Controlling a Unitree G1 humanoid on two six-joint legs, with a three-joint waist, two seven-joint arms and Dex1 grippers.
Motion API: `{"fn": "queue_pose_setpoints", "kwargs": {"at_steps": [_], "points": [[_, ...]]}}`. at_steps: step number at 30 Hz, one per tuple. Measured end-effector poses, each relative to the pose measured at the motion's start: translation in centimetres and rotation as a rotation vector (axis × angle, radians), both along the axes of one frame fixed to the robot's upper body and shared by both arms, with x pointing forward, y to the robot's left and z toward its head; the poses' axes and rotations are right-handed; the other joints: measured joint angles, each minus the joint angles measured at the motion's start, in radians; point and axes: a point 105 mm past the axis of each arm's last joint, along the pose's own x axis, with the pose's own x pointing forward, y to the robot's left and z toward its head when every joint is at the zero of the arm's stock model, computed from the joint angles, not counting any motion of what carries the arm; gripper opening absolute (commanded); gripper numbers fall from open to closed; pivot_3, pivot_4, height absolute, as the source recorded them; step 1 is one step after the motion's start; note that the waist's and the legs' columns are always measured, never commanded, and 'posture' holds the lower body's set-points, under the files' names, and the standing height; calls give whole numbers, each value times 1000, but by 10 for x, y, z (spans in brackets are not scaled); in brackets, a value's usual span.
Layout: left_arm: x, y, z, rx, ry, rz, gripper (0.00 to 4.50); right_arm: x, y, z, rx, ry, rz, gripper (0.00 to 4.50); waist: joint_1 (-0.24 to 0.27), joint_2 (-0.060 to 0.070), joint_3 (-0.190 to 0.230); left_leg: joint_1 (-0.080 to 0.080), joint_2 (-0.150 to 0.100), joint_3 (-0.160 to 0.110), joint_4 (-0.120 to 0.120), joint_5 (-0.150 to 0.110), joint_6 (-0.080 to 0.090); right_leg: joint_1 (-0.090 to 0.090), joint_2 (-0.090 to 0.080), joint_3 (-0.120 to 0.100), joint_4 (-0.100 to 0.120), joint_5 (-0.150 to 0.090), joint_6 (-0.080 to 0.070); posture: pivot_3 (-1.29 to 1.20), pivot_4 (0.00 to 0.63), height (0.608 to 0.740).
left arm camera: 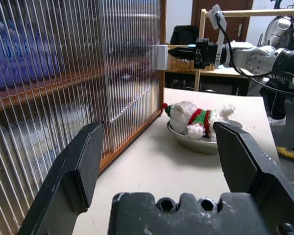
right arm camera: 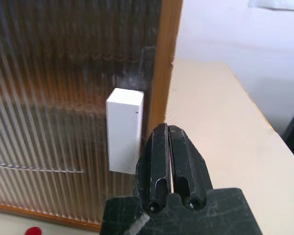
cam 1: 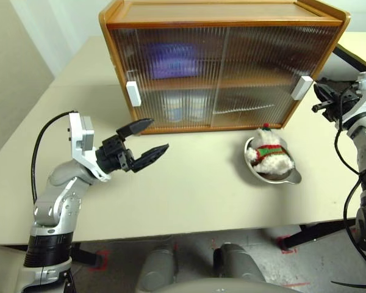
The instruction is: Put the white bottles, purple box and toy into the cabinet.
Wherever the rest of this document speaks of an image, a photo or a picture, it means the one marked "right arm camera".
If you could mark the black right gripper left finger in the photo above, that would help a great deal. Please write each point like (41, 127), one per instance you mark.
(156, 159)

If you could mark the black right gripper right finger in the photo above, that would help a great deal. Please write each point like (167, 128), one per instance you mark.
(186, 161)

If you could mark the wooden cabinet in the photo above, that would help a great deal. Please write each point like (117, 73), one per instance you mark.
(165, 61)

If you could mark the ribbed glass sliding door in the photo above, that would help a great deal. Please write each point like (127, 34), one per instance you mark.
(63, 134)
(51, 73)

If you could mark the small red object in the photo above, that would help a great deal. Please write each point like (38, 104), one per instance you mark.
(34, 231)

